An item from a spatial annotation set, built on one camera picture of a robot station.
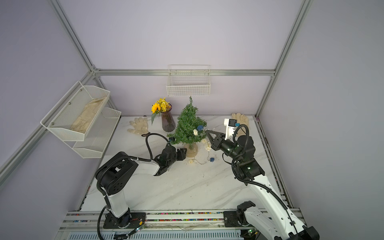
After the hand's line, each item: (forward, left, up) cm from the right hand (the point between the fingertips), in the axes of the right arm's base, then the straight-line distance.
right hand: (206, 134), depth 68 cm
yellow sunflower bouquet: (+30, +27, -7) cm, 41 cm away
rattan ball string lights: (-8, 0, +2) cm, 8 cm away
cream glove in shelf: (+11, +64, -2) cm, 65 cm away
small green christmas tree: (+6, +8, -5) cm, 11 cm away
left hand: (+9, +13, -29) cm, 33 cm away
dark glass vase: (+29, +25, -25) cm, 46 cm away
